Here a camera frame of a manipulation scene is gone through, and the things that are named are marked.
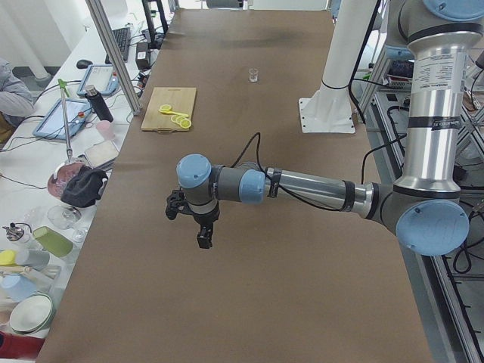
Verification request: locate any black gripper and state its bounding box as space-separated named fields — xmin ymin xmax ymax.
xmin=193 ymin=209 xmax=220 ymax=249

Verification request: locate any clear glass shaker cup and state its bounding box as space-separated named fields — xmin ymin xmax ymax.
xmin=248 ymin=68 xmax=259 ymax=83

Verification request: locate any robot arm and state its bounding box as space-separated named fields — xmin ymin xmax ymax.
xmin=166 ymin=1 xmax=483 ymax=256

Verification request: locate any pink plastic cup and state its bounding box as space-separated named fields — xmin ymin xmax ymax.
xmin=96 ymin=120 xmax=115 ymax=141

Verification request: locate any green plastic cup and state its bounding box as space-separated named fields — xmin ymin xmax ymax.
xmin=33 ymin=226 xmax=73 ymax=258

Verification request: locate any light blue cup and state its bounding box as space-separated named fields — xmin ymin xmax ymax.
xmin=1 ymin=274 xmax=37 ymax=302

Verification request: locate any lemon slice near spoon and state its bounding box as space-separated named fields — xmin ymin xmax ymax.
xmin=171 ymin=115 xmax=183 ymax=123

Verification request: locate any black cloth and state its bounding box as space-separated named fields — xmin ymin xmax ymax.
xmin=60 ymin=166 xmax=108 ymax=208

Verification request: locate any yellow plastic spoon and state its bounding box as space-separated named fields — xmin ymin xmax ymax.
xmin=164 ymin=105 xmax=188 ymax=117

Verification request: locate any metal tray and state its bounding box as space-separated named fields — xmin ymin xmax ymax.
xmin=84 ymin=140 xmax=119 ymax=171

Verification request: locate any lemon slice on spoon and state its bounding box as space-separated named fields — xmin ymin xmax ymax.
xmin=159 ymin=104 xmax=172 ymax=113

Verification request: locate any clear wine glass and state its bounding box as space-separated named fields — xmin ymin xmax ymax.
xmin=47 ymin=205 xmax=88 ymax=244

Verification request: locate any bamboo cutting board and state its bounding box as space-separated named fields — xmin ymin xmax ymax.
xmin=141 ymin=87 xmax=197 ymax=133

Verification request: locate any pink bowl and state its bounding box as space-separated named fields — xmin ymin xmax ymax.
xmin=47 ymin=162 xmax=89 ymax=199

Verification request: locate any yellow capped bottle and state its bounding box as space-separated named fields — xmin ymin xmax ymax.
xmin=1 ymin=250 xmax=50 ymax=270

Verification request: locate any black thermos bottle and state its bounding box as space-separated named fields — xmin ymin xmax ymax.
xmin=85 ymin=85 xmax=113 ymax=122

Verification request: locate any white green bowl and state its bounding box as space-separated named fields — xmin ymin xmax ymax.
xmin=9 ymin=293 xmax=55 ymax=334

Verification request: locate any near blue teach pendant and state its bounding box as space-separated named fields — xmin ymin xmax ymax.
xmin=33 ymin=98 xmax=92 ymax=140

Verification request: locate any blue teach pendant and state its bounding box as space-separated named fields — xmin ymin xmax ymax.
xmin=76 ymin=64 xmax=119 ymax=98
xmin=33 ymin=98 xmax=92 ymax=140

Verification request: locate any far blue teach pendant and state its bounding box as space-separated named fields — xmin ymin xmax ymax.
xmin=76 ymin=64 xmax=119 ymax=98

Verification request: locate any black power adapter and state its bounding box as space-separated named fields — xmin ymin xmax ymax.
xmin=135 ymin=42 xmax=151 ymax=70

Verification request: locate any black computer mouse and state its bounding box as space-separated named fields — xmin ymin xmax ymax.
xmin=76 ymin=59 xmax=92 ymax=70

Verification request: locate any black keyboard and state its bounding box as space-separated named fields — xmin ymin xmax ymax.
xmin=112 ymin=27 xmax=131 ymax=62

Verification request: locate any person in grey jacket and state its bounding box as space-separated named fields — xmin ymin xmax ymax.
xmin=1 ymin=58 xmax=34 ymax=127

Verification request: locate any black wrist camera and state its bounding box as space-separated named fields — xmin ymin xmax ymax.
xmin=165 ymin=189 xmax=186 ymax=220

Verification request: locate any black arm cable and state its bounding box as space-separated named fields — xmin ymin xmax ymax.
xmin=230 ymin=132 xmax=347 ymax=211

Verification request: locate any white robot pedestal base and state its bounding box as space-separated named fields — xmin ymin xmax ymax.
xmin=299 ymin=0 xmax=379 ymax=134

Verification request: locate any green handled reach grabber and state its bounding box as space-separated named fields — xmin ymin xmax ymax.
xmin=57 ymin=78 xmax=73 ymax=164

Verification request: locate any aluminium frame post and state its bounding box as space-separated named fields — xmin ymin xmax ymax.
xmin=85 ymin=0 xmax=141 ymax=116

